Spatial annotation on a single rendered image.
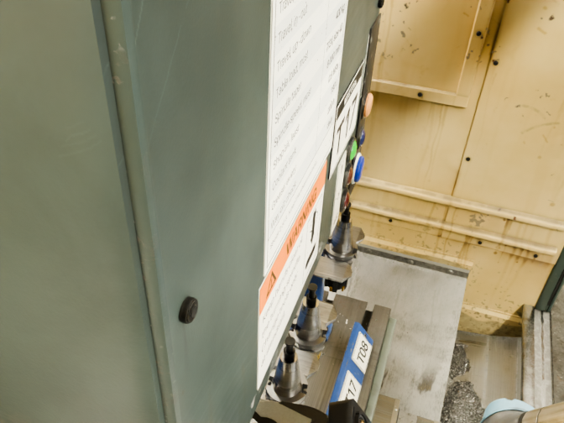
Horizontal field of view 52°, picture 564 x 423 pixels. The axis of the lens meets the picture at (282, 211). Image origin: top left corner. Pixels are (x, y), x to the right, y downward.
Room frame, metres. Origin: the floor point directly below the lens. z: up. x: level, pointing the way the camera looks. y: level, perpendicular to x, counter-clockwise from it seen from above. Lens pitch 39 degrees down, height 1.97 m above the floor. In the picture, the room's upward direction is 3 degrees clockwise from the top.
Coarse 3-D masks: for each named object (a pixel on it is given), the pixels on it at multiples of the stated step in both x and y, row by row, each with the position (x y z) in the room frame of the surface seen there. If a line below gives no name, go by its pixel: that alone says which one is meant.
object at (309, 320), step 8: (304, 304) 0.61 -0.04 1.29; (304, 312) 0.61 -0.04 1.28; (312, 312) 0.61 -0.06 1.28; (304, 320) 0.61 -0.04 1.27; (312, 320) 0.60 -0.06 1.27; (320, 320) 0.61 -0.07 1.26; (296, 328) 0.61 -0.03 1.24; (304, 328) 0.60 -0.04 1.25; (312, 328) 0.60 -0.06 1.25; (320, 328) 0.61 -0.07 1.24; (304, 336) 0.60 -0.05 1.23; (312, 336) 0.60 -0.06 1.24
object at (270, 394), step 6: (300, 372) 0.54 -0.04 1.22; (270, 378) 0.53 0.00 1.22; (270, 384) 0.53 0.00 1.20; (306, 384) 0.52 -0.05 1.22; (270, 390) 0.50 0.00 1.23; (300, 390) 0.51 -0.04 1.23; (306, 390) 0.52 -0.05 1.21; (270, 396) 0.49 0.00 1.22; (276, 396) 0.49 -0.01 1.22; (294, 396) 0.49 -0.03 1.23; (300, 396) 0.50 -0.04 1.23; (294, 402) 0.49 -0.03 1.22; (300, 402) 0.49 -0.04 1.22
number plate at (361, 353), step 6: (360, 336) 0.84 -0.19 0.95; (360, 342) 0.82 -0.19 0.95; (366, 342) 0.84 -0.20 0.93; (354, 348) 0.80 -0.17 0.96; (360, 348) 0.81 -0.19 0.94; (366, 348) 0.82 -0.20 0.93; (354, 354) 0.79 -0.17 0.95; (360, 354) 0.80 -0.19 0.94; (366, 354) 0.81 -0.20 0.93; (354, 360) 0.77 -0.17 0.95; (360, 360) 0.79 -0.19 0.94; (366, 360) 0.80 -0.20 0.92; (360, 366) 0.77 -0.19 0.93; (366, 366) 0.78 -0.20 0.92
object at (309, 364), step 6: (282, 348) 0.59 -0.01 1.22; (300, 348) 0.59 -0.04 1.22; (300, 354) 0.58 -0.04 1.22; (306, 354) 0.58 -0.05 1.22; (312, 354) 0.58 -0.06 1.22; (300, 360) 0.57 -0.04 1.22; (306, 360) 0.57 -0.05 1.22; (312, 360) 0.57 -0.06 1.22; (318, 360) 0.57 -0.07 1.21; (276, 366) 0.55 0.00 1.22; (300, 366) 0.56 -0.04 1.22; (306, 366) 0.56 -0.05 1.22; (312, 366) 0.56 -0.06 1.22; (318, 366) 0.56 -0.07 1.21; (306, 372) 0.55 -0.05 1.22; (312, 372) 0.55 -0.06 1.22; (306, 378) 0.54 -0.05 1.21
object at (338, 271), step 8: (320, 264) 0.78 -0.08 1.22; (328, 264) 0.79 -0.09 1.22; (336, 264) 0.79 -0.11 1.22; (344, 264) 0.79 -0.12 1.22; (320, 272) 0.77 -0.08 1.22; (328, 272) 0.77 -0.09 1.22; (336, 272) 0.77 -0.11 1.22; (344, 272) 0.77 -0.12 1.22; (336, 280) 0.75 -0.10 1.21; (344, 280) 0.75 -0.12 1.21
